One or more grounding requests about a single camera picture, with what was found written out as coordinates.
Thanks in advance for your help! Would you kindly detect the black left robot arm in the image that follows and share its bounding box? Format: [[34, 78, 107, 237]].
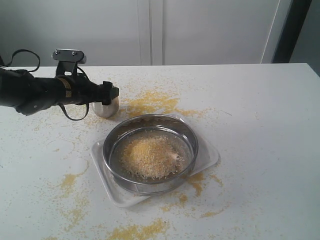
[[0, 66, 119, 116]]

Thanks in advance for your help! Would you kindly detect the stainless steel cup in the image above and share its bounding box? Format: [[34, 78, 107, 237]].
[[91, 97, 120, 119]]

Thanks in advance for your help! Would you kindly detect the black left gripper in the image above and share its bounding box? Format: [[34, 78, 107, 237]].
[[72, 67, 120, 105]]

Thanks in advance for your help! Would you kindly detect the black vertical post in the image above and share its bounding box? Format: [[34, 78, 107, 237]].
[[272, 0, 312, 64]]

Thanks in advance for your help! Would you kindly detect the white plastic tray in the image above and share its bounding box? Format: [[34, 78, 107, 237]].
[[90, 113, 220, 208]]

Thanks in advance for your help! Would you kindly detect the grain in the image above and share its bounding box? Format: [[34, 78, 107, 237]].
[[120, 135, 186, 180]]

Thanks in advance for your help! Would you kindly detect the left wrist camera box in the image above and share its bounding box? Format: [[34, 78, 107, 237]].
[[52, 49, 87, 76]]

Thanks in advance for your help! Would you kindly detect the round stainless steel sieve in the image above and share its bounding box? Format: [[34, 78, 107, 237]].
[[102, 114, 199, 196]]

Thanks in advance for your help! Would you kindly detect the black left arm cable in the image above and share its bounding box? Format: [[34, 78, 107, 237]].
[[0, 49, 90, 121]]

